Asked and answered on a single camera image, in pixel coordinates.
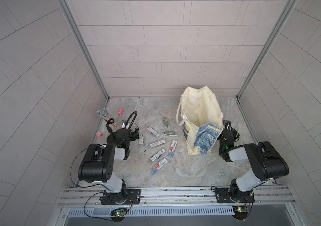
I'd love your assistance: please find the compass set gold label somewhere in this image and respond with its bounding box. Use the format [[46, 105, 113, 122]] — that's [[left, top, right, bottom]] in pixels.
[[146, 126, 160, 137]]

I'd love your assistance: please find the compass set grey label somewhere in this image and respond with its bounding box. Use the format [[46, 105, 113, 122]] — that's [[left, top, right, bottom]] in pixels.
[[149, 138, 167, 148]]

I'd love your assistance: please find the green compass set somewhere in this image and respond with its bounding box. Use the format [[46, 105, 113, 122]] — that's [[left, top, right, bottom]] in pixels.
[[162, 131, 178, 137], [162, 117, 170, 128]]

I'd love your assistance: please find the cream canvas tote bag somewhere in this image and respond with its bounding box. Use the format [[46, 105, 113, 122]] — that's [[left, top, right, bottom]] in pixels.
[[176, 86, 223, 155]]

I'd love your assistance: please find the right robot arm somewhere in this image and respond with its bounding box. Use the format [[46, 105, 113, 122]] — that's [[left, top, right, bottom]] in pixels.
[[219, 120, 289, 203]]

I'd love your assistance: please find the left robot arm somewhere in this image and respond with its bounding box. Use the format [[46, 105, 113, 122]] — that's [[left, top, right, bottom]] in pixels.
[[78, 111, 139, 205]]

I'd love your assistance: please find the compass set lower grey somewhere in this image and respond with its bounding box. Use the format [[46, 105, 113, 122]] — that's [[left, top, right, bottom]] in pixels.
[[149, 148, 165, 163]]

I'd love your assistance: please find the compass set red bottom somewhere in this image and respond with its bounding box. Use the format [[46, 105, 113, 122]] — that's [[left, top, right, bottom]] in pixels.
[[150, 158, 169, 176]]

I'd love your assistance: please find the compass set red label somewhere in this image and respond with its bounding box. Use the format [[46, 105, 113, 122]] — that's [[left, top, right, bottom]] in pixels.
[[167, 140, 177, 158]]

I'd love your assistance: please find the black microphone stand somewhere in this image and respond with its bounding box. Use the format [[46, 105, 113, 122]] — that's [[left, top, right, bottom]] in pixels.
[[105, 118, 123, 146]]

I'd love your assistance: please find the pink pig toy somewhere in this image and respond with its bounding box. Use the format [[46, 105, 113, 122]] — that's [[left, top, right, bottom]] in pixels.
[[118, 108, 125, 116]]

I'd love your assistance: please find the pink eraser block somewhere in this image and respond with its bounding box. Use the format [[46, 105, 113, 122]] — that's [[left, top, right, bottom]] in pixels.
[[96, 131, 103, 137]]

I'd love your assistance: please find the right circuit board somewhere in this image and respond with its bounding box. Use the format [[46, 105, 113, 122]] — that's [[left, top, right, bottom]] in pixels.
[[232, 206, 249, 220]]

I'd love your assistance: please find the circuit board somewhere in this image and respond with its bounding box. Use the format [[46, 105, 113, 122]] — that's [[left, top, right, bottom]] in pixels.
[[232, 206, 249, 220], [110, 208, 127, 222]]

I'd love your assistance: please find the left circuit board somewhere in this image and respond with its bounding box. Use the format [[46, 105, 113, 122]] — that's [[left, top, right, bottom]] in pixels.
[[110, 208, 127, 222]]

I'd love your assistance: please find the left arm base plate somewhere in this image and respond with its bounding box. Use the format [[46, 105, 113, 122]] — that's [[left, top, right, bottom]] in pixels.
[[99, 189, 141, 205]]

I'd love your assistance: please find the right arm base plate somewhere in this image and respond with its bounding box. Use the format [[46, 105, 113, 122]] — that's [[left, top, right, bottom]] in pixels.
[[211, 186, 255, 203]]

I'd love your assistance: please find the aluminium front rail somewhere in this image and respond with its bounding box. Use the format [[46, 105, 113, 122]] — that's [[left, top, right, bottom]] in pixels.
[[50, 185, 305, 226]]

